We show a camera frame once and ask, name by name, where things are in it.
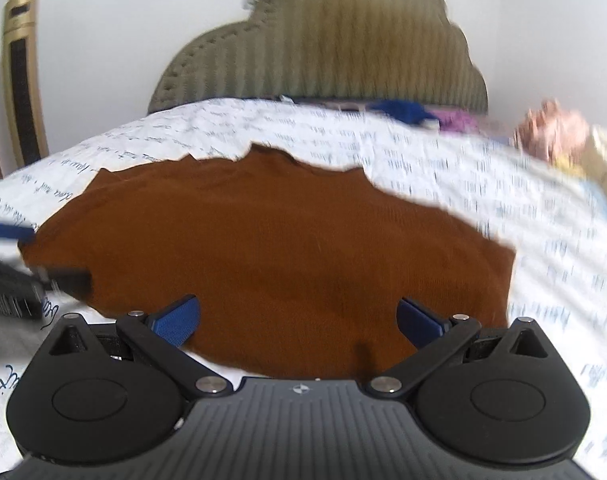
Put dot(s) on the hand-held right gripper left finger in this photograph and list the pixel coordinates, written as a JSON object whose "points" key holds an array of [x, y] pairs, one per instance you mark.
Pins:
{"points": [[176, 322]]}

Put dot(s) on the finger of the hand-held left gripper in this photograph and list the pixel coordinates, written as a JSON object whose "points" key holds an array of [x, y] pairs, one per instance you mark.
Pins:
{"points": [[68, 282], [8, 232]]}

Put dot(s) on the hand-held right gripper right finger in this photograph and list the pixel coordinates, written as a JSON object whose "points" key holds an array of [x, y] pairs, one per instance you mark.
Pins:
{"points": [[418, 324]]}

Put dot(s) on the brown knit sweater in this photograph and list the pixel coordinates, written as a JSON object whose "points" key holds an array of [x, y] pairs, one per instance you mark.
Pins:
{"points": [[283, 260]]}

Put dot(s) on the gold tower fan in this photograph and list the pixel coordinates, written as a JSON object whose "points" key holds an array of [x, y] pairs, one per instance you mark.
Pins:
{"points": [[23, 85]]}

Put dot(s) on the white script-printed bed sheet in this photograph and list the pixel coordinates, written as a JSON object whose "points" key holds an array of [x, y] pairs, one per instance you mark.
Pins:
{"points": [[433, 170]]}

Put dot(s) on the purple cloth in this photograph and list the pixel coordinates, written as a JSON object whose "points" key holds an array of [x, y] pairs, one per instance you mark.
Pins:
{"points": [[456, 120]]}

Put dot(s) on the dark blue cloth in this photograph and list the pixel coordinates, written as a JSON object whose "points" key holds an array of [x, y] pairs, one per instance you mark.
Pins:
{"points": [[401, 111]]}

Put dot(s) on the pink and cream plush toy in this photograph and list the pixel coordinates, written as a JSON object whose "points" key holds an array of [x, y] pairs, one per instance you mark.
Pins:
{"points": [[558, 130]]}

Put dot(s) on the olive padded headboard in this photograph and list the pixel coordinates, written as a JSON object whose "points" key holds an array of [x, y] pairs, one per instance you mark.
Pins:
{"points": [[323, 45]]}

